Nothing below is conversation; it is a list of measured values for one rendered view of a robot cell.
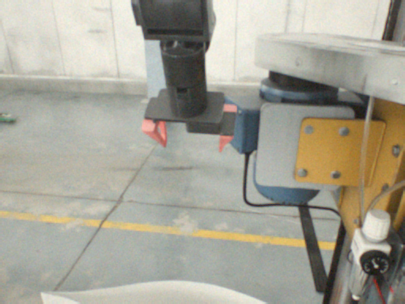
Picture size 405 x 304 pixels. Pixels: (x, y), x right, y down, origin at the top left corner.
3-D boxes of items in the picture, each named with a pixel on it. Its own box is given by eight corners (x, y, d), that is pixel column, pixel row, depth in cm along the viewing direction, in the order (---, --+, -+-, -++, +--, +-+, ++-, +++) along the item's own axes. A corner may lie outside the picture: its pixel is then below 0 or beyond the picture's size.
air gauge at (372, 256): (359, 275, 43) (365, 255, 42) (355, 266, 45) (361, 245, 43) (387, 279, 43) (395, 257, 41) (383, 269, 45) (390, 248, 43)
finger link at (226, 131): (195, 132, 58) (191, 92, 50) (235, 135, 57) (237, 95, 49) (189, 162, 53) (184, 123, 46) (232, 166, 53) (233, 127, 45)
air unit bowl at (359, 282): (349, 298, 48) (357, 267, 45) (344, 283, 50) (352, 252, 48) (371, 302, 47) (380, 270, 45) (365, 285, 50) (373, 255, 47)
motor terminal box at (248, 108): (237, 167, 61) (240, 109, 56) (219, 147, 70) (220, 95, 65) (276, 161, 63) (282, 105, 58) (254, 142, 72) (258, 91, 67)
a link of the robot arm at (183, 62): (152, 47, 38) (200, 50, 37) (166, 16, 42) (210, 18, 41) (160, 92, 43) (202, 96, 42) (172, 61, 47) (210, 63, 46)
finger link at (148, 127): (157, 129, 58) (149, 89, 51) (196, 132, 58) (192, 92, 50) (148, 158, 54) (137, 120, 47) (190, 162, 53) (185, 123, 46)
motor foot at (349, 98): (312, 135, 65) (319, 93, 61) (304, 116, 75) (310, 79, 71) (361, 138, 63) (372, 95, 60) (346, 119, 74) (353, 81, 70)
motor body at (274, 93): (251, 207, 68) (259, 90, 57) (251, 172, 81) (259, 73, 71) (326, 213, 66) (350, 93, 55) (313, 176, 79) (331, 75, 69)
